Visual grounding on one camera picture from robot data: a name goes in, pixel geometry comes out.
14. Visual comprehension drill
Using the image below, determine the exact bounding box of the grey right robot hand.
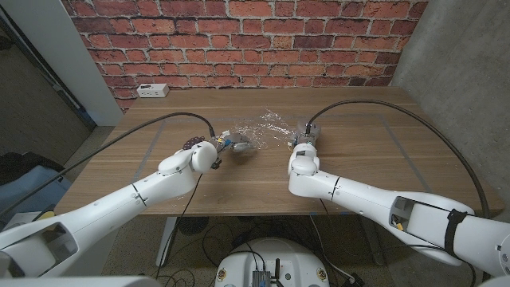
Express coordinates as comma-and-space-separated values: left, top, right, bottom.
288, 117, 322, 151

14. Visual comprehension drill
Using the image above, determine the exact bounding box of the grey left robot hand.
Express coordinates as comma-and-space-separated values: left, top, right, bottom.
214, 131, 258, 155

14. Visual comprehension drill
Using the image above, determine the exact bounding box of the clear plastic wrap sheet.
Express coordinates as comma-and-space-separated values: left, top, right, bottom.
229, 109, 298, 152

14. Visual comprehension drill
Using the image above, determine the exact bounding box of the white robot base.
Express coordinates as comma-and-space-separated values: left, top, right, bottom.
214, 238, 331, 287

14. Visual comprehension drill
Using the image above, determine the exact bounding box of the dark perforated left wrist plate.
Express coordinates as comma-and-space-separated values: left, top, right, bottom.
182, 136, 206, 151

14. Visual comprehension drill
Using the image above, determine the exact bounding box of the grey tape outline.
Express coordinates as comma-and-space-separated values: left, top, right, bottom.
131, 113, 434, 192

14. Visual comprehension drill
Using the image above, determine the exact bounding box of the black round floor disc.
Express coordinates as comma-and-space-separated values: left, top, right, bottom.
178, 216, 210, 236

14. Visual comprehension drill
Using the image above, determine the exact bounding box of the white power strip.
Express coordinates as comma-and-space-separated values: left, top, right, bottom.
136, 83, 171, 99

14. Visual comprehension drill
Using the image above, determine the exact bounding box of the red brick print backdrop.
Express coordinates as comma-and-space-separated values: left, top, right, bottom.
61, 0, 430, 112

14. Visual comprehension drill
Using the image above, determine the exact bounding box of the white metal table leg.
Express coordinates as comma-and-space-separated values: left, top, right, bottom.
360, 221, 386, 266
155, 216, 179, 267

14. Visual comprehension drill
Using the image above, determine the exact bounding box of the grey electronics box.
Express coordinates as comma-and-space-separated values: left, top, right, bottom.
251, 269, 273, 287

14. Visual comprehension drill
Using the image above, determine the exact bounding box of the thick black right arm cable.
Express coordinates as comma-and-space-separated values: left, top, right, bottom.
304, 98, 491, 220

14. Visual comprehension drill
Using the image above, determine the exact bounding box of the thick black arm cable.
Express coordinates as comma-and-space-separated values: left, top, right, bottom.
0, 112, 217, 219
304, 98, 491, 220

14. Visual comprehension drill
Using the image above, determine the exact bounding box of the thin black left wrist cable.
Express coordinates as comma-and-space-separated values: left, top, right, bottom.
153, 173, 200, 280

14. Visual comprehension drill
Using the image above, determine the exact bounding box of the white floor cable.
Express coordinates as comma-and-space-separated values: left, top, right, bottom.
308, 214, 358, 282

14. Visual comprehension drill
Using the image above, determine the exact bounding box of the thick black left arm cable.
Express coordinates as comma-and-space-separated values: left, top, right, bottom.
0, 112, 217, 219

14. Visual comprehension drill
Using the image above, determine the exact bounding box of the black arm strap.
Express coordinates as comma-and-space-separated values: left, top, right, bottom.
444, 209, 468, 258

